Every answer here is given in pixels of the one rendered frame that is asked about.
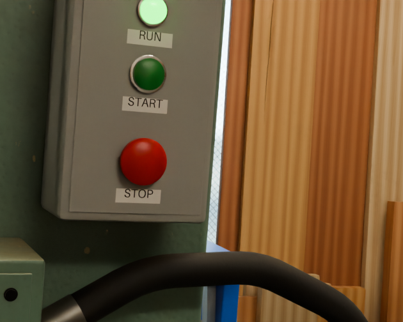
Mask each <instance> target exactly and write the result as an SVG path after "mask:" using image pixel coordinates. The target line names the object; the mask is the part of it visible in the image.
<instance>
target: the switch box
mask: <svg viewBox="0 0 403 322"><path fill-rule="evenodd" d="M139 1H140V0H54V16H53V26H52V45H51V63H50V73H49V92H48V102H47V120H46V130H45V149H44V159H43V177H42V196H41V205H42V208H44V209H45V210H47V211H48V212H50V213H51V214H53V215H54V216H56V217H58V218H59V219H61V220H80V221H108V222H162V223H191V224H200V223H202V222H204V221H205V217H206V208H207V192H208V184H209V168H210V152H211V143H212V127H213V119H214V102H215V94H216V78H217V62H218V54H219V37H220V29H221V13H222V4H223V0H165V2H166V4H167V6H168V16H167V18H166V20H165V21H164V22H163V23H162V24H161V25H159V26H155V27H150V26H147V25H145V24H144V23H142V21H140V19H139V17H138V13H137V7H138V3H139ZM128 29H135V30H141V31H151V32H157V33H168V34H173V40H172V49H171V48H165V47H154V46H148V45H137V44H131V43H127V31H128ZM145 55H151V56H155V57H157V58H158V59H160V60H161V61H162V63H163V65H164V67H165V69H166V80H165V83H164V85H163V86H162V88H161V89H159V90H158V91H156V92H154V93H142V92H140V91H138V90H137V89H136V88H135V87H134V86H133V85H132V83H131V81H130V77H129V71H130V67H131V65H132V63H133V62H134V61H135V60H136V59H137V58H139V57H141V56H145ZM123 96H130V97H138V98H153V99H161V100H168V108H167V114H159V113H151V112H135V111H123V110H122V102H123ZM137 138H149V139H153V140H155V141H157V142H158V143H159V144H160V145H161V146H162V147H163V149H164V150H165V153H166V158H167V165H166V170H165V172H164V174H163V175H162V177H161V178H160V179H159V180H157V181H156V182H155V183H153V184H151V185H137V184H134V183H132V182H130V181H129V180H128V179H127V178H126V177H125V176H124V175H123V173H122V170H121V168H120V156H121V154H122V151H123V149H124V147H125V146H126V145H127V144H128V143H130V142H131V141H133V140H134V139H137ZM117 188H131V189H148V190H161V201H160V204H150V203H116V202H115V199H116V189H117Z"/></svg>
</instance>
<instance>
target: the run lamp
mask: <svg viewBox="0 0 403 322"><path fill-rule="evenodd" d="M137 13H138V17H139V19H140V21H142V23H144V24H145V25H147V26H150V27H155V26H159V25H161V24H162V23H163V22H164V21H165V20H166V18H167V16H168V6H167V4H166V2H165V0H140V1H139V3H138V7H137Z"/></svg>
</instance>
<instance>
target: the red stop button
mask: <svg viewBox="0 0 403 322"><path fill-rule="evenodd" d="M166 165H167V158H166V153H165V150H164V149H163V147H162V146H161V145H160V144H159V143H158V142H157V141H155V140H153V139H149V138H137V139H134V140H133V141H131V142H130V143H128V144H127V145H126V146H125V147H124V149H123V151H122V154H121V156H120V168H121V170H122V173H123V175H124V176H125V177H126V178H127V179H128V180H129V181H130V182H132V183H134V184H137V185H151V184H153V183H155V182H156V181H157V180H159V179H160V178H161V177H162V175H163V174H164V172H165V170H166Z"/></svg>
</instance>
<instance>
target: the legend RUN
mask: <svg viewBox="0 0 403 322"><path fill-rule="evenodd" d="M172 40H173V34H168V33H157V32H151V31H141V30H135V29H128V31H127V43H131V44H137V45H148V46H154V47H165V48H171V49H172Z"/></svg>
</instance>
